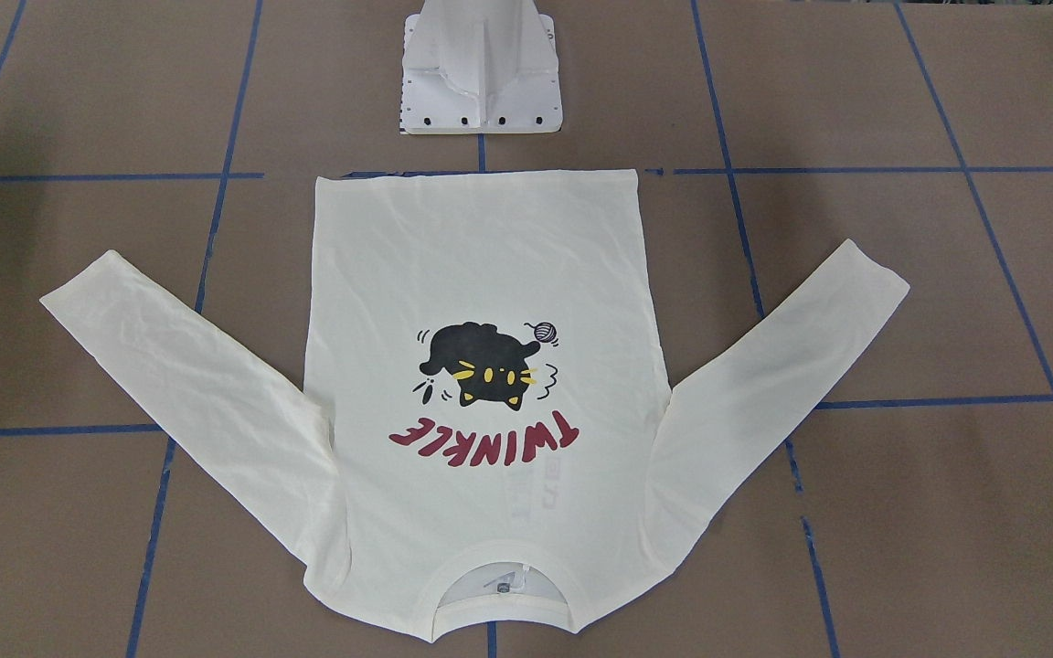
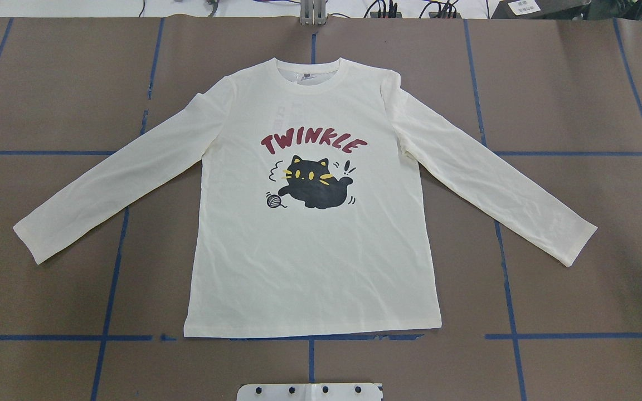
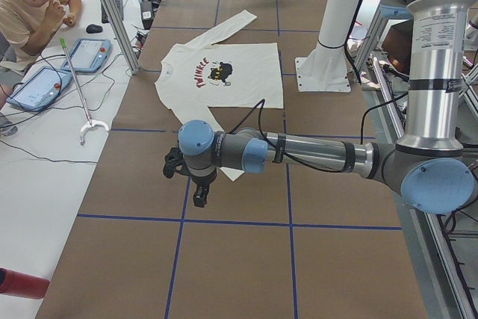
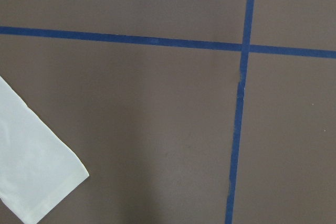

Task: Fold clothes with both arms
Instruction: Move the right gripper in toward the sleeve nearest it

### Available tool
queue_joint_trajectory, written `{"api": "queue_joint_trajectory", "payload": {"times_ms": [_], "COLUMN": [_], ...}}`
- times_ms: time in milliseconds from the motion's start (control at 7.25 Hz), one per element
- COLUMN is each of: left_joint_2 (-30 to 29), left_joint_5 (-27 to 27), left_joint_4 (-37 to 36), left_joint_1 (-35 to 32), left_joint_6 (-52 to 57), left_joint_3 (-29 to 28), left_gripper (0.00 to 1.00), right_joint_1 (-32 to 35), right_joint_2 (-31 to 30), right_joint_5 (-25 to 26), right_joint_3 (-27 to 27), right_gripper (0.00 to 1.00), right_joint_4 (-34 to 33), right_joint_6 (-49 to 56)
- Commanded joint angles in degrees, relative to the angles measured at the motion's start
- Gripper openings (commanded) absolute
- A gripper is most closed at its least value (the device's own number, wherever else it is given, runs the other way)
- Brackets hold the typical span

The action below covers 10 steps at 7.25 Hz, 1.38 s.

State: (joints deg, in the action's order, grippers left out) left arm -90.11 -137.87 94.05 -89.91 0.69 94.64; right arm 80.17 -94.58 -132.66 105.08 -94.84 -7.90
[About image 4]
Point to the cream long-sleeve shirt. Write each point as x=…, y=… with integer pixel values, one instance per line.
x=38, y=170

